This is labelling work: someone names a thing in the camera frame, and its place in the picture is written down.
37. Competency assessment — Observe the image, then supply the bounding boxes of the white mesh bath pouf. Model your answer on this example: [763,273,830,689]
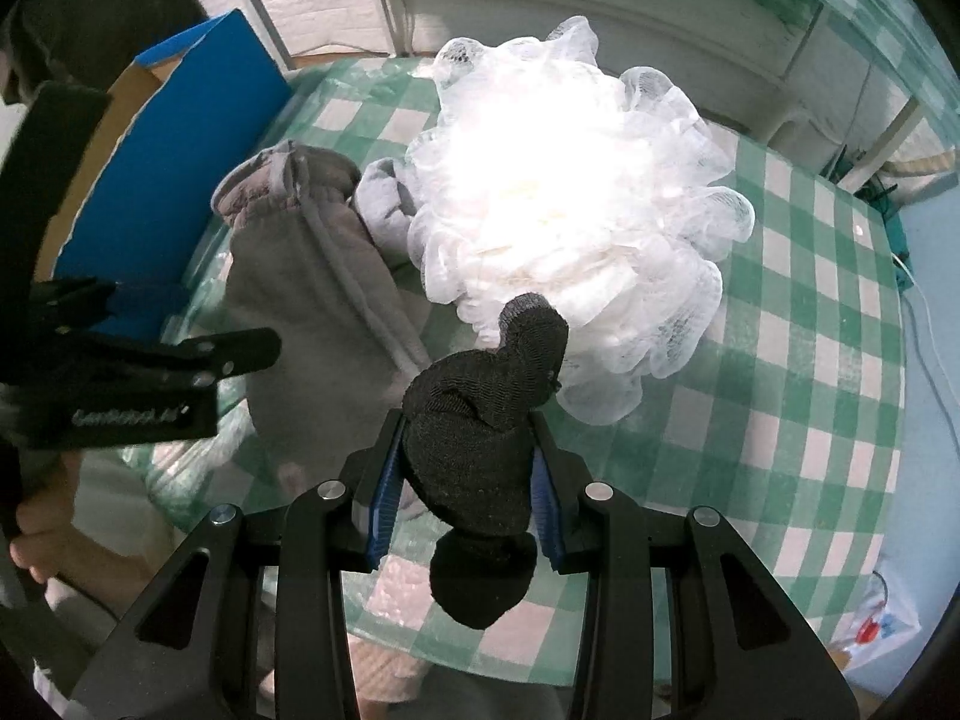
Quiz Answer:
[405,15,755,425]

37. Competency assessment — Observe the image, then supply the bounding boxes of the white printed plastic bag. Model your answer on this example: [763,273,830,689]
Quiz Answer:
[832,555,927,668]

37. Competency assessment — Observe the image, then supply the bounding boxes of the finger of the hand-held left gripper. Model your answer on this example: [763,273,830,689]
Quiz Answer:
[97,328,282,391]
[0,82,113,293]

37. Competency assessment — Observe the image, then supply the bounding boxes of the black sock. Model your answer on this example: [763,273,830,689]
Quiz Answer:
[401,292,569,631]

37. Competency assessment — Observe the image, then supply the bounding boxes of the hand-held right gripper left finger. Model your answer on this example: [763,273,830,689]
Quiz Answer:
[71,409,421,720]

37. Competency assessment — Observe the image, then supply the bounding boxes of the person's left hand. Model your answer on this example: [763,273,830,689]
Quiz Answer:
[9,457,113,586]

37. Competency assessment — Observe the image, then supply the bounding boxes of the dark cloth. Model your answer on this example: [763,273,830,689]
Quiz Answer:
[0,0,211,91]

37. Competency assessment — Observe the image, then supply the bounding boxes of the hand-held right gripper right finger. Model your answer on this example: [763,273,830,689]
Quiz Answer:
[525,409,860,720]

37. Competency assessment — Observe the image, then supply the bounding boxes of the white desk frame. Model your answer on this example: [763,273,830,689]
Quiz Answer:
[221,0,927,188]

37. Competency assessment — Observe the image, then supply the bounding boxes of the green checkered tablecloth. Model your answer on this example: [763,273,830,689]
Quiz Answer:
[146,56,912,691]

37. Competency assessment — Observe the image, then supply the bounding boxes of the cardboard box with blue edges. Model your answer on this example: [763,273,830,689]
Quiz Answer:
[30,9,295,346]

